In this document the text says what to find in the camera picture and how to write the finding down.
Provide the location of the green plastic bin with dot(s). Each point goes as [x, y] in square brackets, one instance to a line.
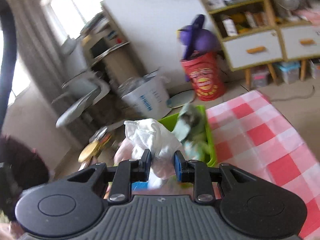
[210, 155]

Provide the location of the wooden desk shelf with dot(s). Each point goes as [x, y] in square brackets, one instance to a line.
[108, 51]

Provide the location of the grey white office chair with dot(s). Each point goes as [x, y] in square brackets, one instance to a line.
[88, 88]

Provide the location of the clear storage box blue lid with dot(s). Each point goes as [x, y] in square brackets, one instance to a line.
[289, 71]

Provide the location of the purple bounce ball toy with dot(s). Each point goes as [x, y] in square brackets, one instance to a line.
[195, 38]

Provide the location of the wooden cabinet with drawers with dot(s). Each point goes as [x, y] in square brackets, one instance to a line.
[256, 33]

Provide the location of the white cloth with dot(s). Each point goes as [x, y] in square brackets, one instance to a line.
[149, 134]

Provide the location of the red chip-print bucket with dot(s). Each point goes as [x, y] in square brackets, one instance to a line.
[204, 75]

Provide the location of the grey green towel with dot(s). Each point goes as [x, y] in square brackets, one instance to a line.
[189, 130]

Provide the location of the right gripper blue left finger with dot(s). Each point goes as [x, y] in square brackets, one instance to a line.
[126, 173]

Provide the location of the red white checkered tablecloth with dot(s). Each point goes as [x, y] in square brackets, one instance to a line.
[251, 134]

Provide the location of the white blue paper bag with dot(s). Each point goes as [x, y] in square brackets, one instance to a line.
[146, 95]

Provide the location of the gold lid cookie jar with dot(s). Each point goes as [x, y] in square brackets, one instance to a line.
[89, 155]

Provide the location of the tall green gold can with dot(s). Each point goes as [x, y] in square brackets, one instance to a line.
[103, 136]

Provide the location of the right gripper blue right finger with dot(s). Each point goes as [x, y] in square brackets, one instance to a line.
[199, 174]

